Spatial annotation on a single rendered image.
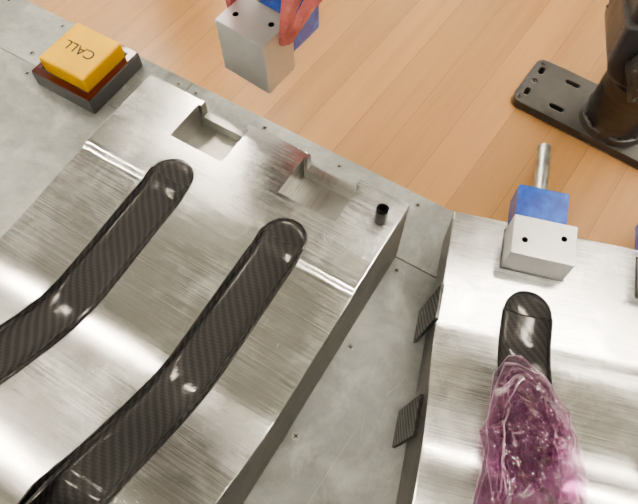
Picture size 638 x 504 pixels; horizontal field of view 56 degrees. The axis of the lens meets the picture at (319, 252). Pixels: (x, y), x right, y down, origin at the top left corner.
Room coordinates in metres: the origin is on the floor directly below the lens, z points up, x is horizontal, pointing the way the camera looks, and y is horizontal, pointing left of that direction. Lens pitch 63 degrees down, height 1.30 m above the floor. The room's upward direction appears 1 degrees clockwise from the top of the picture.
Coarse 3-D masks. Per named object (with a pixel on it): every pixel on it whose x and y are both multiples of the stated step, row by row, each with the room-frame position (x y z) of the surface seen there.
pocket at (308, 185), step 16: (304, 160) 0.30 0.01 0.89; (304, 176) 0.30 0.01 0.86; (320, 176) 0.29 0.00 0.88; (288, 192) 0.27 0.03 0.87; (304, 192) 0.28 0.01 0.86; (320, 192) 0.28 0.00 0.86; (336, 192) 0.28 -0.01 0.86; (352, 192) 0.27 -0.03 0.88; (320, 208) 0.26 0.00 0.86; (336, 208) 0.26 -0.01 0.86
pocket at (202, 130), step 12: (204, 108) 0.35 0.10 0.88; (192, 120) 0.34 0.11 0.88; (204, 120) 0.35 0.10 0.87; (216, 120) 0.35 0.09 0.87; (180, 132) 0.33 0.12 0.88; (192, 132) 0.34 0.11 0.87; (204, 132) 0.34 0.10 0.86; (216, 132) 0.34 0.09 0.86; (228, 132) 0.34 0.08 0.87; (240, 132) 0.33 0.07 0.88; (192, 144) 0.33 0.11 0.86; (204, 144) 0.33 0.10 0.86; (216, 144) 0.33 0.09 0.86; (228, 144) 0.33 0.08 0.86; (216, 156) 0.32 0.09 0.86
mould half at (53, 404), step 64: (128, 128) 0.32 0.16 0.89; (256, 128) 0.33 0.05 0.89; (64, 192) 0.26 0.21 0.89; (128, 192) 0.26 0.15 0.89; (192, 192) 0.26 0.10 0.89; (256, 192) 0.26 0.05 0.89; (384, 192) 0.26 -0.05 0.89; (0, 256) 0.20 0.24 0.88; (64, 256) 0.21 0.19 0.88; (192, 256) 0.21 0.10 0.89; (320, 256) 0.20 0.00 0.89; (384, 256) 0.22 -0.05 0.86; (0, 320) 0.15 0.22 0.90; (128, 320) 0.15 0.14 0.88; (192, 320) 0.15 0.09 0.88; (320, 320) 0.15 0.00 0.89; (64, 384) 0.10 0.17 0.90; (128, 384) 0.10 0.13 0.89; (256, 384) 0.11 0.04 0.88; (0, 448) 0.06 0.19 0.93; (64, 448) 0.06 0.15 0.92; (192, 448) 0.06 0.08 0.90; (256, 448) 0.06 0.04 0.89
